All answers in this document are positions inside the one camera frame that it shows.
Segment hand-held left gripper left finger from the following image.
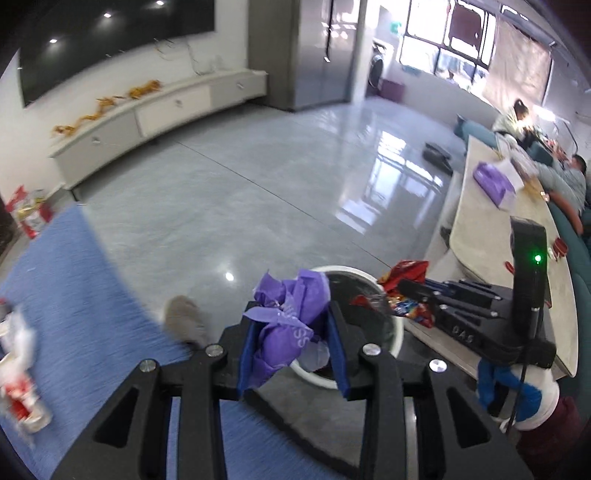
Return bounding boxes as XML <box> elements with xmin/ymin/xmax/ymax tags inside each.
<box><xmin>51</xmin><ymin>300</ymin><xmax>260</xmax><ymax>480</ymax></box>

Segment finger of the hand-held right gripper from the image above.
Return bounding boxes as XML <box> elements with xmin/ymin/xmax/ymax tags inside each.
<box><xmin>426</xmin><ymin>278</ymin><xmax>505</xmax><ymax>302</ymax></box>
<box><xmin>398</xmin><ymin>278</ymin><xmax>500</xmax><ymax>320</ymax></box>

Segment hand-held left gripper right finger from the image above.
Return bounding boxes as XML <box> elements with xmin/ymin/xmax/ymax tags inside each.
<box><xmin>325</xmin><ymin>300</ymin><xmax>536</xmax><ymax>480</ymax></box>

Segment purple plastic bag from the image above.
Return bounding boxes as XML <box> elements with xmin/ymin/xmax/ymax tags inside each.
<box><xmin>242</xmin><ymin>269</ymin><xmax>332</xmax><ymax>388</ymax></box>

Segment red snack wrapper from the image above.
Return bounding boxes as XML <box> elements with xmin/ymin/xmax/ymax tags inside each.
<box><xmin>351</xmin><ymin>260</ymin><xmax>435</xmax><ymax>328</ymax></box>

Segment white bin with black liner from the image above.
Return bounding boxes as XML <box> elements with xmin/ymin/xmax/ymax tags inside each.
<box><xmin>288</xmin><ymin>265</ymin><xmax>406</xmax><ymax>391</ymax></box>

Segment clear red plastic wrapper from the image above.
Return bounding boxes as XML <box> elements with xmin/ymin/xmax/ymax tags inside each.
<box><xmin>0</xmin><ymin>298</ymin><xmax>54</xmax><ymax>435</ymax></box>

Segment person's right forearm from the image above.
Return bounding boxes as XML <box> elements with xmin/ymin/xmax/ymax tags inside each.
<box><xmin>501</xmin><ymin>396</ymin><xmax>586</xmax><ymax>480</ymax></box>

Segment person's right hand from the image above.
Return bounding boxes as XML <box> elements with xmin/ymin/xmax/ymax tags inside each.
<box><xmin>477</xmin><ymin>357</ymin><xmax>544</xmax><ymax>423</ymax></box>

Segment marble coffee table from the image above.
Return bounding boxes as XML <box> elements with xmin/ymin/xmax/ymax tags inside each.
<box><xmin>422</xmin><ymin>135</ymin><xmax>579</xmax><ymax>380</ymax></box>

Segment teal sofa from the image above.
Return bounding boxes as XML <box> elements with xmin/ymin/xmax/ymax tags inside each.
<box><xmin>455</xmin><ymin>115</ymin><xmax>591</xmax><ymax>296</ymax></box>

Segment grey slipper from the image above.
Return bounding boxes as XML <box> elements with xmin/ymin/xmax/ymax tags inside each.
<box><xmin>165</xmin><ymin>295</ymin><xmax>211</xmax><ymax>347</ymax></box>

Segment purple tissue pack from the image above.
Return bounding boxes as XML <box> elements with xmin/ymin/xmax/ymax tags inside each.
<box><xmin>472</xmin><ymin>161</ymin><xmax>516</xmax><ymax>208</ymax></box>

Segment dark flat floor object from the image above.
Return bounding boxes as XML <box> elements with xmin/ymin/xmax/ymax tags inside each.
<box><xmin>423</xmin><ymin>142</ymin><xmax>454</xmax><ymax>173</ymax></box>

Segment white plastic bag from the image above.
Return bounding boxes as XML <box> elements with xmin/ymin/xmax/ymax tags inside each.
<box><xmin>496</xmin><ymin>137</ymin><xmax>539</xmax><ymax>186</ymax></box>

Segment blue shaggy rug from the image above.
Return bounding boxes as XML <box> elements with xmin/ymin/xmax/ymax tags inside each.
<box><xmin>0</xmin><ymin>203</ymin><xmax>370</xmax><ymax>480</ymax></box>

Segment beige roller blind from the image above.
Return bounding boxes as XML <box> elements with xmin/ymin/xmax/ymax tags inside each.
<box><xmin>482</xmin><ymin>18</ymin><xmax>553</xmax><ymax>110</ymax></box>

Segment washing machine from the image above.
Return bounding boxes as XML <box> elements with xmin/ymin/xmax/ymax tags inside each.
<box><xmin>367</xmin><ymin>41</ymin><xmax>391</xmax><ymax>97</ymax></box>

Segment red white shopping bag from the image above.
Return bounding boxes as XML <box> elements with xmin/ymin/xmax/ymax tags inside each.
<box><xmin>17</xmin><ymin>189</ymin><xmax>57</xmax><ymax>240</ymax></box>

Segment large window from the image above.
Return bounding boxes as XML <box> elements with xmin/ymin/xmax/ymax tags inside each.
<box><xmin>401</xmin><ymin>0</ymin><xmax>498</xmax><ymax>89</ymax></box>

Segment white television cabinet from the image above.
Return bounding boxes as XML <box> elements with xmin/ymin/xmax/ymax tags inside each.
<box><xmin>48</xmin><ymin>68</ymin><xmax>269</xmax><ymax>191</ymax></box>

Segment tall red gift bag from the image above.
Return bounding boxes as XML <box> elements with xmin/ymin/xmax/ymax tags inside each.
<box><xmin>7</xmin><ymin>185</ymin><xmax>33</xmax><ymax>219</ymax></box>

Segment grey refrigerator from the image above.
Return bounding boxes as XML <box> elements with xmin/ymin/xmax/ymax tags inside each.
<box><xmin>248</xmin><ymin>0</ymin><xmax>368</xmax><ymax>112</ymax></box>

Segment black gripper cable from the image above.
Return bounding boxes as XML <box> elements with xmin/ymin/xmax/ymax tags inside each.
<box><xmin>505</xmin><ymin>367</ymin><xmax>527</xmax><ymax>435</ymax></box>

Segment loose wall cables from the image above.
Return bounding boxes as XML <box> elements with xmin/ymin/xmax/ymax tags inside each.
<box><xmin>154</xmin><ymin>39</ymin><xmax>223</xmax><ymax>75</ymax></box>

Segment wall-mounted black television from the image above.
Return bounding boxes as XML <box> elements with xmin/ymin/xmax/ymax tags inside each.
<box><xmin>16</xmin><ymin>0</ymin><xmax>216</xmax><ymax>109</ymax></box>

